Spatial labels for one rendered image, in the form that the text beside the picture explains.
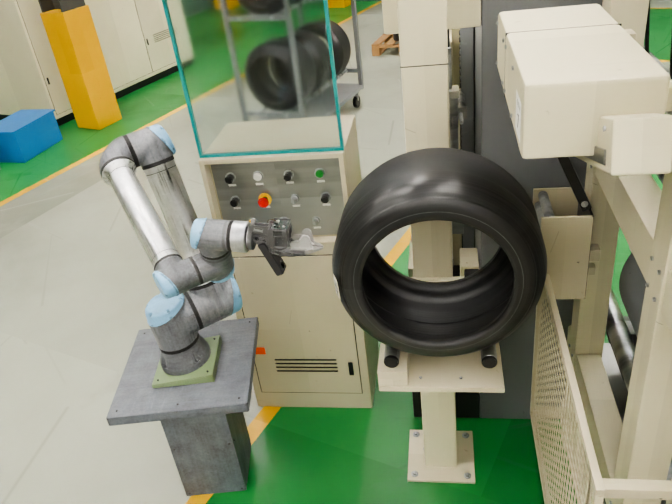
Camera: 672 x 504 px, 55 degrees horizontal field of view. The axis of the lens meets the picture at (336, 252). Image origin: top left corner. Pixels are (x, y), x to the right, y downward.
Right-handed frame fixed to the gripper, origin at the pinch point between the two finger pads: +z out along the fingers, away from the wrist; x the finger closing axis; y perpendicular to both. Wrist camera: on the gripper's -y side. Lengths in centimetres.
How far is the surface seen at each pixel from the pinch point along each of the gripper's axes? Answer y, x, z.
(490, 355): -25, -10, 51
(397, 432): -120, 45, 27
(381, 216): 18.5, -11.5, 17.8
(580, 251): -5, 19, 77
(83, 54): -85, 463, -314
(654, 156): 54, -47, 65
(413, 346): -22.4, -12.0, 29.0
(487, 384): -36, -9, 52
